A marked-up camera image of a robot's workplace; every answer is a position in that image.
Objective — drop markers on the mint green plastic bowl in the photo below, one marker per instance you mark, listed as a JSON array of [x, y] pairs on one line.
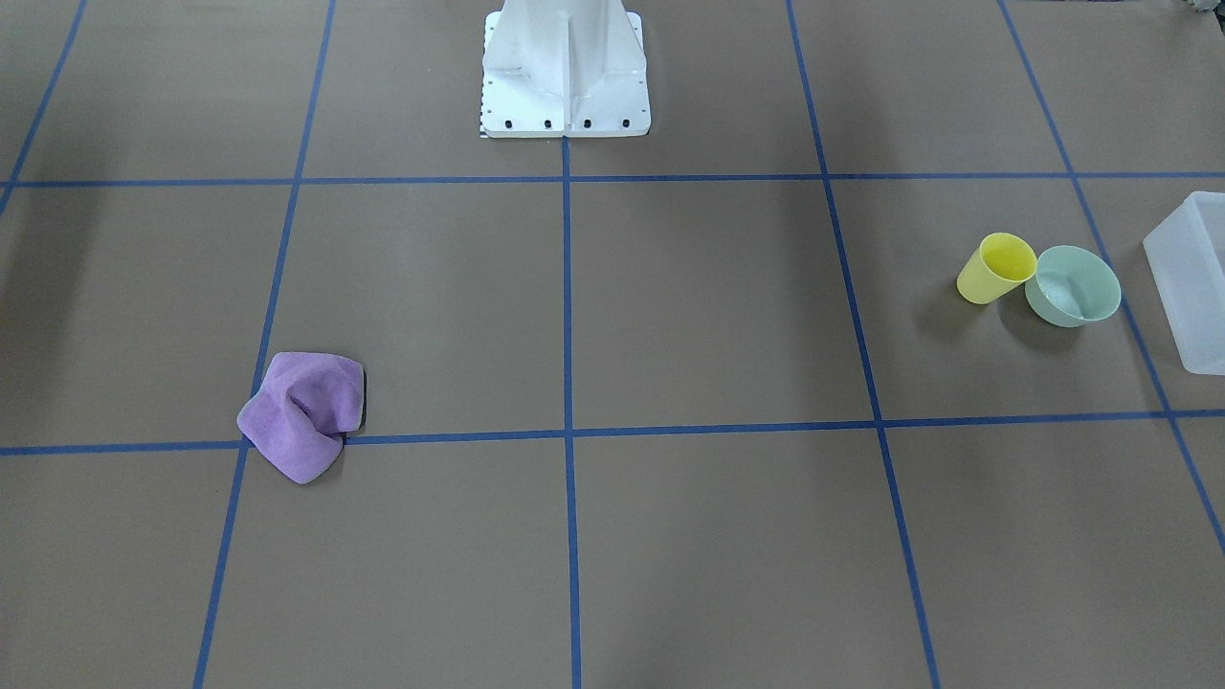
[[1073, 287]]

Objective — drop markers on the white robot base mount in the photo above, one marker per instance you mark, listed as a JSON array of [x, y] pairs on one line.
[[564, 69]]

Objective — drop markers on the purple cloth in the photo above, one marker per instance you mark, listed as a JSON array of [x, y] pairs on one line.
[[302, 411]]

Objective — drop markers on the translucent white plastic bin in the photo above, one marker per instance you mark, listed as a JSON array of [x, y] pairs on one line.
[[1185, 257]]

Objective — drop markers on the yellow plastic cup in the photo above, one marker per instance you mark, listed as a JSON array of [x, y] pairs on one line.
[[1000, 263]]

